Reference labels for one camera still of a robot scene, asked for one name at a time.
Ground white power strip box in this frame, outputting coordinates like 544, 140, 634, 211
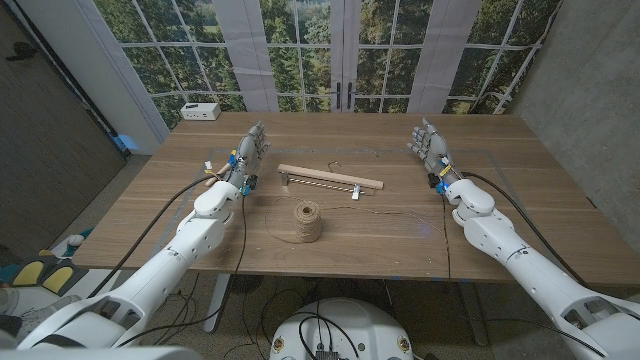
180, 102, 222, 122

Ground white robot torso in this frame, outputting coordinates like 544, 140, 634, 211
269, 297, 414, 360

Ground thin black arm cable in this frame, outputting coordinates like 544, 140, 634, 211
115, 192, 249, 350
439, 192, 452, 284

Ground white table leg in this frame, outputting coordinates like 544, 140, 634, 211
203, 273, 232, 335

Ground black torso cables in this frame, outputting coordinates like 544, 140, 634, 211
298, 312, 361, 360

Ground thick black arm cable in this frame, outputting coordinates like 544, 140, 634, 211
462, 171, 589, 289
87, 173, 219, 300

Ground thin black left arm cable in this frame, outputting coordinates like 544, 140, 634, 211
115, 192, 249, 350

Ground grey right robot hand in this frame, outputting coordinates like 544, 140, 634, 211
406, 117, 464, 187

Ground small blue object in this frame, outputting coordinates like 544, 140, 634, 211
113, 133, 139, 152

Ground grey robot front bar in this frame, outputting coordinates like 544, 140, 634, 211
0, 346, 204, 360

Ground jute twine spool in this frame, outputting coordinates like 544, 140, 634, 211
293, 200, 323, 244

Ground white sneaker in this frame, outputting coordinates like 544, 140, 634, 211
0, 293, 81, 331

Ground jute thread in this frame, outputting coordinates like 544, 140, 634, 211
263, 194, 446, 245

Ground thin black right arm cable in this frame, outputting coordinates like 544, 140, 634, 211
439, 192, 452, 284

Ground colourful toy maraca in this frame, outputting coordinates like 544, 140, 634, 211
205, 149, 239, 188

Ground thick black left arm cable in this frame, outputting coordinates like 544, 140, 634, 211
87, 173, 219, 300

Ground wooden strip clip hanger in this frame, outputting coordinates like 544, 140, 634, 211
277, 160, 385, 201

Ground black floor cable tangle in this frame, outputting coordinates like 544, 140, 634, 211
149, 272, 201, 347

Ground grey table leg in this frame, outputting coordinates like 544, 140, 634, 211
457, 282, 490, 347

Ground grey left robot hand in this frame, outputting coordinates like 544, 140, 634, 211
224, 121, 272, 194

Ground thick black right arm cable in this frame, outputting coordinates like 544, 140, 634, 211
462, 171, 589, 289

